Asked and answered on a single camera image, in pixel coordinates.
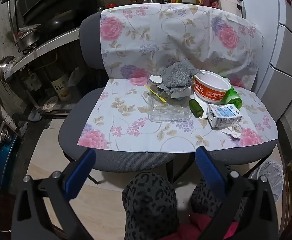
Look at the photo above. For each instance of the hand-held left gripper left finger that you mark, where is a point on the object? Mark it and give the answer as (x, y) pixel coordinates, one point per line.
(80, 172)

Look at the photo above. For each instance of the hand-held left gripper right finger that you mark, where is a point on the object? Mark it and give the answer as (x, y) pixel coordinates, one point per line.
(211, 171)

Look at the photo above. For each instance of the white tissue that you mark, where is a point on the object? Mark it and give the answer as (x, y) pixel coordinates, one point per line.
(233, 132)

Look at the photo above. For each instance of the white blue drink carton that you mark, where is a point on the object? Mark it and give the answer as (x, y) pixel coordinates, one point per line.
(223, 116)

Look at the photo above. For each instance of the trash bin with plastic bag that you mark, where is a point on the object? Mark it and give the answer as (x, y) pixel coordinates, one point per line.
(271, 177)

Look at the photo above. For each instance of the small green cucumber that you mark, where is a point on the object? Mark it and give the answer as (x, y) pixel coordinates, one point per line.
(194, 107)

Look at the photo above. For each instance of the clear plastic tray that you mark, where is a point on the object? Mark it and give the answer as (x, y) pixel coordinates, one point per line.
(168, 115)

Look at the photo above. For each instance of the large green plastic bottle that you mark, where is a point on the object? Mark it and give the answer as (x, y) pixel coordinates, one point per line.
(232, 97)

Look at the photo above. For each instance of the red white paper bowl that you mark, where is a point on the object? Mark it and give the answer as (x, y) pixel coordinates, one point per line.
(208, 92)

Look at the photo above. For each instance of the yellow plastic strip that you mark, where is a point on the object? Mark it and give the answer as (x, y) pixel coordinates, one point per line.
(158, 97)

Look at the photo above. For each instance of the grey scouring pad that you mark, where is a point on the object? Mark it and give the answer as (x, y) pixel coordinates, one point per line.
(176, 77)

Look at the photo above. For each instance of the clear plastic cup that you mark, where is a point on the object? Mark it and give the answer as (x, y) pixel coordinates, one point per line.
(156, 79)

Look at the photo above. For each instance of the person's right leg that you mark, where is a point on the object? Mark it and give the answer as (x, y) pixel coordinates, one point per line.
(203, 200)

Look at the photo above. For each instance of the person's leg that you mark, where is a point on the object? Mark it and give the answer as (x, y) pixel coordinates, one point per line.
(203, 200)
(148, 205)

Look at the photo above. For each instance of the pink jacket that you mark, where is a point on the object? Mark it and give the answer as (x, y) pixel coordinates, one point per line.
(198, 226)

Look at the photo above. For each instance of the person's left leg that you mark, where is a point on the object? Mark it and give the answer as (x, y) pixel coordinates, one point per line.
(148, 205)

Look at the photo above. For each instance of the blue barrel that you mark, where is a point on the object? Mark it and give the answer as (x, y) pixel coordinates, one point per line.
(6, 160)

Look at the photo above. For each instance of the small white bowl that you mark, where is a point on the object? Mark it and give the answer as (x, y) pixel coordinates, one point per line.
(50, 103)

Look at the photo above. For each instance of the large bottle cream label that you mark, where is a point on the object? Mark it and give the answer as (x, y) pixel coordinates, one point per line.
(59, 87)

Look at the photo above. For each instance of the steel lid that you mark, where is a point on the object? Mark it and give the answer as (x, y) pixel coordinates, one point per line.
(7, 67)

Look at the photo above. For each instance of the grey office chair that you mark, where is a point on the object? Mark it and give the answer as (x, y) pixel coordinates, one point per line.
(90, 42)

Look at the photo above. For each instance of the steel stove counter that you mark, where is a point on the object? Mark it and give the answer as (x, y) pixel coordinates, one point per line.
(48, 45)

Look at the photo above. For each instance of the floral printed cloth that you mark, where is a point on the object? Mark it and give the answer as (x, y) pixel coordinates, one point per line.
(161, 37)

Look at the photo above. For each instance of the steel pot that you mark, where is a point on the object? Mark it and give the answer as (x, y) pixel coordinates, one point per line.
(27, 36)

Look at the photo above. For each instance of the black wok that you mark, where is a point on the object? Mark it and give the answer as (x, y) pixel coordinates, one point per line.
(60, 17)

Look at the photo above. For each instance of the red lid glass jar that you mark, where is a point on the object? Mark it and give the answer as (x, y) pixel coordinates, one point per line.
(134, 0)
(112, 5)

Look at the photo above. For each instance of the white rice cooker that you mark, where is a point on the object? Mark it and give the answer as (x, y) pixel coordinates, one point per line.
(229, 0)

